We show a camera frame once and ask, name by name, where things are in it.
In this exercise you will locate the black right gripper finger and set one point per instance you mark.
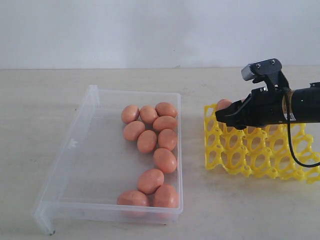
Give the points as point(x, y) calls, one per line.
point(232, 116)

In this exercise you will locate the clear plastic container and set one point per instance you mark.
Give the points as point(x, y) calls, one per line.
point(95, 164)

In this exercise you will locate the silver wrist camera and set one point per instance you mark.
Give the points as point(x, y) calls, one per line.
point(261, 68)

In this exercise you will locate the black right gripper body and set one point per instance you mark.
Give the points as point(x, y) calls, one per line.
point(263, 107)

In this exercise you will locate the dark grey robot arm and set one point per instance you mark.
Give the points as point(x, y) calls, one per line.
point(304, 103)

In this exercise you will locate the yellow plastic egg tray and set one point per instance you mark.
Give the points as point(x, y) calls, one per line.
point(258, 152)

